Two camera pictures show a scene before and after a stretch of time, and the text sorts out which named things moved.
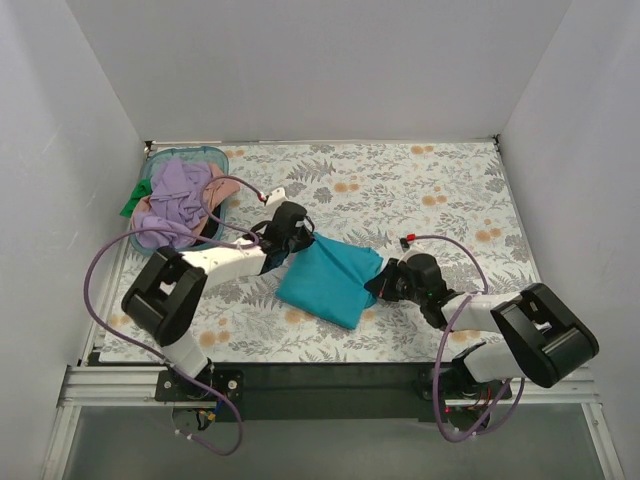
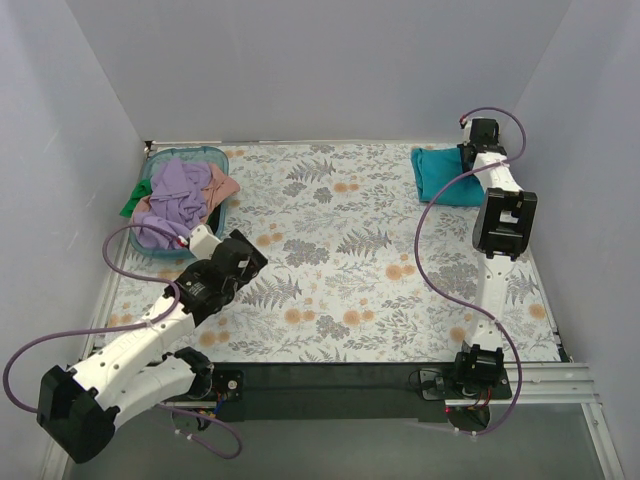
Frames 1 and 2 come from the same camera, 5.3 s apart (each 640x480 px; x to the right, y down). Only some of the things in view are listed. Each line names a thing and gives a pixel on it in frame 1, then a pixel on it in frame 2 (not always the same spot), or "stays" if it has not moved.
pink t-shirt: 215,189 stays
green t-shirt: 142,189 stays
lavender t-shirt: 176,203 stays
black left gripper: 279,251 → 251,257
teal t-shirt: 327,279 → 435,168
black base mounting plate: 326,393 stays
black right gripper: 388,282 → 473,150
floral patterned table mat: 449,199 stays
